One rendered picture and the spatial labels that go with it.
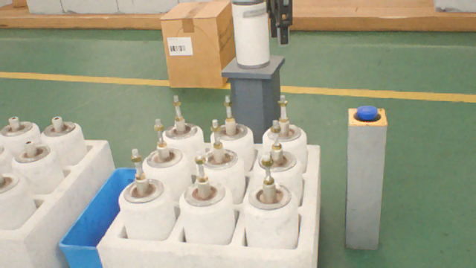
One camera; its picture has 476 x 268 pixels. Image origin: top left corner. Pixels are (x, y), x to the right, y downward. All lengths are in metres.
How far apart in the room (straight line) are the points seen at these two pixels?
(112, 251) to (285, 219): 0.32
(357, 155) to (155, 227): 0.41
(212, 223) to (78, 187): 0.42
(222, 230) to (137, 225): 0.16
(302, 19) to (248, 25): 1.47
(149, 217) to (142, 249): 0.06
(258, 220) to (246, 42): 0.58
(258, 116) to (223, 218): 0.52
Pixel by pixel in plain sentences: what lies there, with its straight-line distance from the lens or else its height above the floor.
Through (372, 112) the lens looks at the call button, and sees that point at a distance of 0.92.
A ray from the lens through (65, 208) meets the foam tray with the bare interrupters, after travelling 1.09.
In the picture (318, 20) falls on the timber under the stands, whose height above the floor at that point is 0.06.
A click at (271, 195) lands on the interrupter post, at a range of 0.79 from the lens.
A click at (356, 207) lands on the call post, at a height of 0.12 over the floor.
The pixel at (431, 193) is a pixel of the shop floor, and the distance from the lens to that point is 1.28.
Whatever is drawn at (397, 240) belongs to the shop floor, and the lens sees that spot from 1.12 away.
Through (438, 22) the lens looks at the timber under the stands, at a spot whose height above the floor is 0.05.
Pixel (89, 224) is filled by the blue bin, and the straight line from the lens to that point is 1.12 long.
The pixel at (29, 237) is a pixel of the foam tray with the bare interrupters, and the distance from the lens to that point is 0.99.
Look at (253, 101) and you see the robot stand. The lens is 1.26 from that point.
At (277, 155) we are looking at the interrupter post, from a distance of 0.88.
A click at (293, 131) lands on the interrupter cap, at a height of 0.25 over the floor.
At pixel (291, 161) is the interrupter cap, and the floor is 0.25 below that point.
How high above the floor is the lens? 0.72
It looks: 28 degrees down
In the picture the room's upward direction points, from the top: 6 degrees counter-clockwise
